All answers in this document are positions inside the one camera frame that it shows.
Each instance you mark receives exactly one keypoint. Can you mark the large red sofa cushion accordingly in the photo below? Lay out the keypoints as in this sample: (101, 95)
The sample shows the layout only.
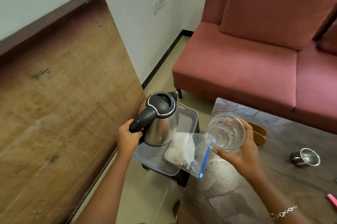
(273, 2)

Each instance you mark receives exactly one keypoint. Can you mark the small steel cup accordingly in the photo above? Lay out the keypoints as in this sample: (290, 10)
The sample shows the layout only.
(306, 157)

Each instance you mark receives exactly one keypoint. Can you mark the white tea bags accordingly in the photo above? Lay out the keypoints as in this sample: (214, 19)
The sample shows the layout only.
(181, 148)

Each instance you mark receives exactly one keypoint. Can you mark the white wall switch plate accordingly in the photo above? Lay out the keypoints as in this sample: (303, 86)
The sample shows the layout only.
(158, 4)

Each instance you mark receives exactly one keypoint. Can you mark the clear drinking glass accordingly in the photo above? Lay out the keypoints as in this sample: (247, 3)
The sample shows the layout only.
(226, 133)

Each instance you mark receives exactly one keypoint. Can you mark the person's right forearm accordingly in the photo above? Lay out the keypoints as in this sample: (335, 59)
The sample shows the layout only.
(279, 197)

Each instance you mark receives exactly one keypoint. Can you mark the round wooden coaster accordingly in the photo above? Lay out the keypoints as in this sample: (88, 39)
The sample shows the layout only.
(259, 139)
(259, 128)

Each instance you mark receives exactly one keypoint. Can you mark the pink plastic object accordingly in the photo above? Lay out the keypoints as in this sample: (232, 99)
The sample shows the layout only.
(332, 200)

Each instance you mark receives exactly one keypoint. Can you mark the brown wooden board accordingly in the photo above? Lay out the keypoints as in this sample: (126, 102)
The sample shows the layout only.
(60, 94)

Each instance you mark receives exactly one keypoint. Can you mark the person's left hand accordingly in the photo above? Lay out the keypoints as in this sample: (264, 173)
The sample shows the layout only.
(126, 141)

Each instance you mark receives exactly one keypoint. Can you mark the black plastic stool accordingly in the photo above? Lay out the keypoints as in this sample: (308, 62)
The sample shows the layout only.
(184, 177)

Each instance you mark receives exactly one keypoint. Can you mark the person's left forearm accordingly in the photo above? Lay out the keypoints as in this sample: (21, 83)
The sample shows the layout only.
(108, 192)

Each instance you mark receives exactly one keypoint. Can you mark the person's left thumb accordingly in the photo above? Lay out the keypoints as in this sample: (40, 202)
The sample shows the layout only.
(129, 123)

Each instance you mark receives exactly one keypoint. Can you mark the grey plastic tray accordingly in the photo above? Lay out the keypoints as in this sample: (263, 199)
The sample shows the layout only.
(155, 156)

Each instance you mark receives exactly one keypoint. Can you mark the red fabric sofa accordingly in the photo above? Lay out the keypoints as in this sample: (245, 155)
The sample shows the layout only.
(237, 68)

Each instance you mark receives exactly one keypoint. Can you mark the clear zip bag blue seal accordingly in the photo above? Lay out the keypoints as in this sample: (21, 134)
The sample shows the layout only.
(198, 154)

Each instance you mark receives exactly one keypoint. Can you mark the person's right thumb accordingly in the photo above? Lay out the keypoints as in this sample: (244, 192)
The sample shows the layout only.
(223, 154)

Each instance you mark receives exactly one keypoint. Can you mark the person's right hand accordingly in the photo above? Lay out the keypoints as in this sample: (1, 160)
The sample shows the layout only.
(246, 156)

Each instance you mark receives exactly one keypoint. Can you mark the small red sofa cushion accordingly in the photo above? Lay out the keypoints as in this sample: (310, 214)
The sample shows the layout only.
(329, 39)

